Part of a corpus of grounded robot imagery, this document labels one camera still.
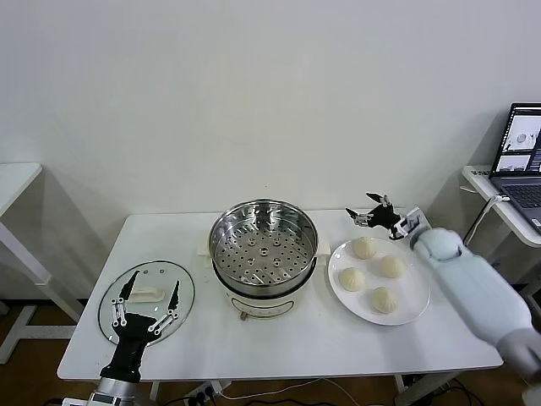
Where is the white steamed baozi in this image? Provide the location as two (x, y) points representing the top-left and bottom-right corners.
(337, 266), (366, 293)
(371, 286), (401, 315)
(377, 255), (407, 279)
(351, 236), (378, 261)

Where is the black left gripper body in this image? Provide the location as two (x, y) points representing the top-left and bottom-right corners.
(99, 312), (160, 384)

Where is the white power strip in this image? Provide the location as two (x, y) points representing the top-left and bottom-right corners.
(185, 380), (232, 403)

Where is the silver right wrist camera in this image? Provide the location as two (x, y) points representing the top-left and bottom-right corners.
(391, 206), (429, 243)

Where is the white laptop side table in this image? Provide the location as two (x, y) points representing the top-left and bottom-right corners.
(460, 164), (541, 305)

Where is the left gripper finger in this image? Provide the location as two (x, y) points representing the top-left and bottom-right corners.
(110, 270), (139, 329)
(147, 278), (181, 335)

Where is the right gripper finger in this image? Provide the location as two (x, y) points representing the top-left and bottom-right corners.
(345, 206), (374, 228)
(365, 192), (392, 209)

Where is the laptop charging cable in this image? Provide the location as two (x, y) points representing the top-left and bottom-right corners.
(462, 193), (511, 246)

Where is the white round plate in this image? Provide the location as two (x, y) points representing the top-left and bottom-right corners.
(327, 237), (432, 326)

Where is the white empty side table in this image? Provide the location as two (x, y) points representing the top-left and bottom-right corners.
(0, 162), (84, 365)

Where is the glass lid with cream handle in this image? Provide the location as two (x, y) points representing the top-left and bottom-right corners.
(97, 260), (195, 348)

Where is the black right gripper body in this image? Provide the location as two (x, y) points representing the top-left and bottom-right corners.
(366, 204), (403, 239)

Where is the grey open laptop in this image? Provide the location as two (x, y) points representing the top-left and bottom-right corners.
(488, 102), (541, 236)

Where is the cream electric cooking pot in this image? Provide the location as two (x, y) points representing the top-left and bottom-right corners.
(196, 234), (331, 321)

